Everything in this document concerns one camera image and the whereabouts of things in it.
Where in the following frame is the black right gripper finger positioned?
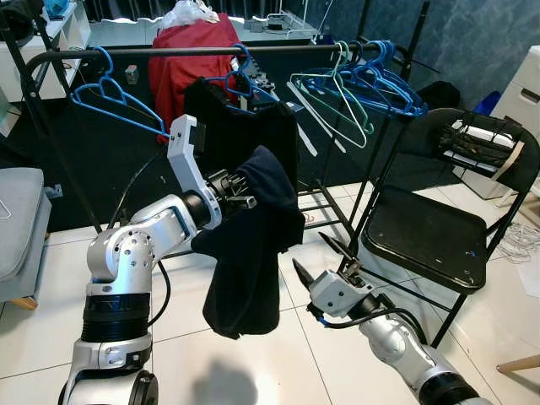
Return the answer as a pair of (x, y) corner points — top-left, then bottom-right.
(319, 232), (359, 275)
(291, 257), (318, 293)

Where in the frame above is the navy blue garment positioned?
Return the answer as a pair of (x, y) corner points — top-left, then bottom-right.
(192, 145), (306, 340)

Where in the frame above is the black garment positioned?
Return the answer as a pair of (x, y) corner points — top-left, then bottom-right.
(181, 76), (300, 191)

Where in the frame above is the black folding chair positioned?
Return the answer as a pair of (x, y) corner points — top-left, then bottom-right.
(359, 107), (540, 348)

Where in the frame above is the black and white gadget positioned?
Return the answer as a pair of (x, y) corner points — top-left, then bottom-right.
(240, 67), (279, 98)

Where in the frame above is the red cloth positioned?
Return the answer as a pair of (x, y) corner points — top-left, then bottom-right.
(148, 13), (241, 132)

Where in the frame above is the black metal clothes rack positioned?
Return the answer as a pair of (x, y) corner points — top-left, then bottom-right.
(13, 0), (433, 254)

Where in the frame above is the white plastic bag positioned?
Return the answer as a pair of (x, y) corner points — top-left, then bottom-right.
(162, 0), (222, 30)

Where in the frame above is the black floor bag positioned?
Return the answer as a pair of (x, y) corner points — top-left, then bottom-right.
(418, 80), (462, 111)

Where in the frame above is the white long desk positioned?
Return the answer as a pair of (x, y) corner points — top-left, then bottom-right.
(89, 13), (321, 47)

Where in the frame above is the light wooden leg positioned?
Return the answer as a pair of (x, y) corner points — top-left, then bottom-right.
(496, 354), (540, 375)

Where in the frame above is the small blue item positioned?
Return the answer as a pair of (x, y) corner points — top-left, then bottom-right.
(472, 91), (500, 115)

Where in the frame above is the grey upholstered ottoman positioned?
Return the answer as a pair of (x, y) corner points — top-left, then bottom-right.
(0, 167), (53, 311)

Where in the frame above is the white drawer cabinet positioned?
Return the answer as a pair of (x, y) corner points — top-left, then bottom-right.
(456, 46), (540, 199)

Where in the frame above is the small black bag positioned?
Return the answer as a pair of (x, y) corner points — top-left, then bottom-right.
(0, 0), (45, 43)

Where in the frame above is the light grey right wrist camera mount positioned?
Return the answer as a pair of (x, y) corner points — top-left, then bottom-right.
(305, 270), (376, 326)

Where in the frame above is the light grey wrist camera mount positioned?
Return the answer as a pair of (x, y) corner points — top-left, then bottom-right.
(166, 116), (222, 229)
(305, 270), (376, 326)

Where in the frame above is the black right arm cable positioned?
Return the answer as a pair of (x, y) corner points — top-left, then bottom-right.
(308, 304), (431, 347)

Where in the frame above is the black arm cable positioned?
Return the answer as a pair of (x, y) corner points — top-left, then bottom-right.
(108, 148), (174, 330)
(308, 304), (431, 347)

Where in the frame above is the light grey left wrist camera mount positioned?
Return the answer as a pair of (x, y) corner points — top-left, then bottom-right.
(166, 116), (222, 229)

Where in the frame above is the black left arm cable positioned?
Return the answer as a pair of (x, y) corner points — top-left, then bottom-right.
(108, 148), (174, 330)

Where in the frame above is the white wire hanger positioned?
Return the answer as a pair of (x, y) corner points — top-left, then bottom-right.
(289, 51), (364, 153)

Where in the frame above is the pale green wire hanger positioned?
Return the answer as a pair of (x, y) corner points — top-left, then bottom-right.
(289, 40), (374, 151)

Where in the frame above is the white tangled floor cable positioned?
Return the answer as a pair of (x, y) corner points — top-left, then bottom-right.
(489, 221), (540, 264)

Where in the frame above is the black and white strapped bundle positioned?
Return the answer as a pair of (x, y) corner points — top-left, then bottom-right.
(439, 118), (526, 182)

